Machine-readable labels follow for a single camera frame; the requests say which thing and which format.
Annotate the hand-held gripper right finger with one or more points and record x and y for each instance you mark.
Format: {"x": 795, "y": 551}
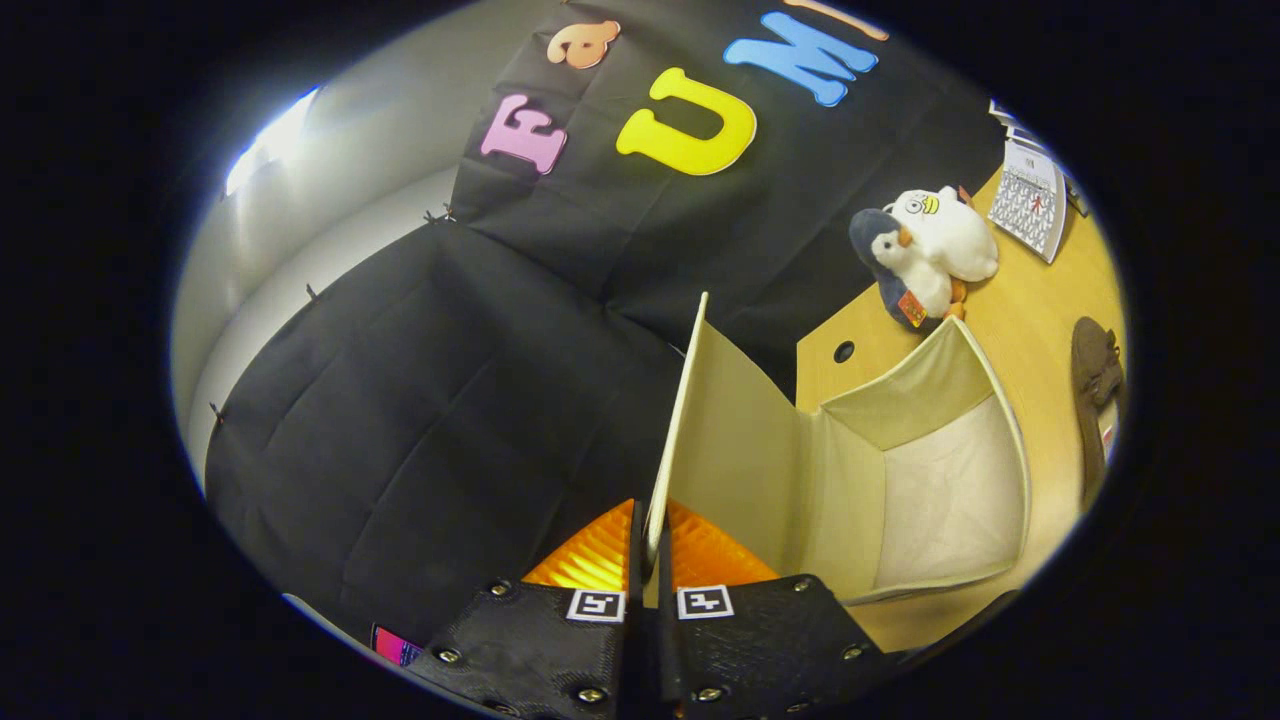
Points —
{"x": 760, "y": 640}

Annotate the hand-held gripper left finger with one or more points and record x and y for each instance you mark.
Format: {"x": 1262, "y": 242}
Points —
{"x": 540, "y": 640}

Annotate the beige fabric storage box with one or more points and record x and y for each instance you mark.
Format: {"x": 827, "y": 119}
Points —
{"x": 940, "y": 480}

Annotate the brown fuzzy shoe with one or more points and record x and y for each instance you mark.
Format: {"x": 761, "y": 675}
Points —
{"x": 1092, "y": 370}

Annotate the small blue pink object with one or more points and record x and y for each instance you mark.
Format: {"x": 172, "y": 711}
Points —
{"x": 395, "y": 647}

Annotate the black backdrop cloth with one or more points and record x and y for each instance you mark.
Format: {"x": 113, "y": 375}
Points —
{"x": 450, "y": 400}

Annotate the blue white penguin plush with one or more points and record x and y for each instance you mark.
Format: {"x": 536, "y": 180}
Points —
{"x": 925, "y": 290}

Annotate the white duck plush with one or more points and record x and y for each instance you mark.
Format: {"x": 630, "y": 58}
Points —
{"x": 955, "y": 245}

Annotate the patterned white book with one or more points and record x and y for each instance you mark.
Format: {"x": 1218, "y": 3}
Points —
{"x": 1030, "y": 200}

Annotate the white book dark cover picture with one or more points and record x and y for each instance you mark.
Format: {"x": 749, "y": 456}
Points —
{"x": 1015, "y": 128}

